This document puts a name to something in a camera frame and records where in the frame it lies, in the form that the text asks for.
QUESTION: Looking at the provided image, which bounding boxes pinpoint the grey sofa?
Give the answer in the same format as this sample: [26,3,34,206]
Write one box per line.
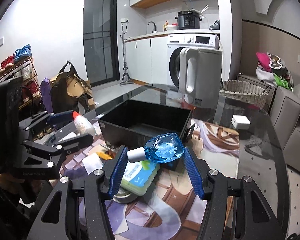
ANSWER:
[270,84,300,172]

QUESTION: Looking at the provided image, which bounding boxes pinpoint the black storage box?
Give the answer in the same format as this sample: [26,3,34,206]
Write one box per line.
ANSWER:
[98,100,194,150]

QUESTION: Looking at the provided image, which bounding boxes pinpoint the blue eye drop bottle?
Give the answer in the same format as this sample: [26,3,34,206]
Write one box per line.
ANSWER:
[127,133,185,164]

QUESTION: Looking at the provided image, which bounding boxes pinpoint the white washing machine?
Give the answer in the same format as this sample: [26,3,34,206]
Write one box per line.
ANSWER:
[166,33,221,91]

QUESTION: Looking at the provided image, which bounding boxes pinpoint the white electric kettle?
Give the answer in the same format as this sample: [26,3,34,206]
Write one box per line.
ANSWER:
[179,47,222,109]

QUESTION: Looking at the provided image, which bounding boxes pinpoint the small white box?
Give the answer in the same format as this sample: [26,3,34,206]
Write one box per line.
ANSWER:
[231,115,250,130]

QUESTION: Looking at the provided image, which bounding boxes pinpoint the black pressure cooker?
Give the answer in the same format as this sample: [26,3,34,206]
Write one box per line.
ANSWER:
[175,11,203,30]

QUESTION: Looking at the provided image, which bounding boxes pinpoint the anime print desk mat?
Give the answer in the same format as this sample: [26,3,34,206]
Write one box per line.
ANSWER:
[57,119,241,240]

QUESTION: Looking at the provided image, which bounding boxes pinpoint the yellow plastic clip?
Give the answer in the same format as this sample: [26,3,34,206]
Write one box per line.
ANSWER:
[96,152,113,160]

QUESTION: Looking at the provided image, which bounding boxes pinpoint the white glue bottle red cap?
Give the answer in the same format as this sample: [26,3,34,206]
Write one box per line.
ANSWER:
[72,111,96,138]

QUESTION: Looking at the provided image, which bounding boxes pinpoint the floor mop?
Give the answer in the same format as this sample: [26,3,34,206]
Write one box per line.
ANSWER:
[120,21,134,86]

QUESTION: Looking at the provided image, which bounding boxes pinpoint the wet wipes pack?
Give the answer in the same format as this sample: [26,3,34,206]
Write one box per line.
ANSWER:
[121,160,160,196]

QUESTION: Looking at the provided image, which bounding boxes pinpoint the wicker basket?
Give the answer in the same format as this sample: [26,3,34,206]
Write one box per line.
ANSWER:
[219,80,270,108]

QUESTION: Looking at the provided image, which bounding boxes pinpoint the pile of clothes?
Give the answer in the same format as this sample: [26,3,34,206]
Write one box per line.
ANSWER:
[256,52,294,91]

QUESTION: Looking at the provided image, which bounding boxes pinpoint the shoe rack with shoes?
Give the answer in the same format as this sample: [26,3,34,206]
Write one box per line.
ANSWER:
[0,44,42,108]

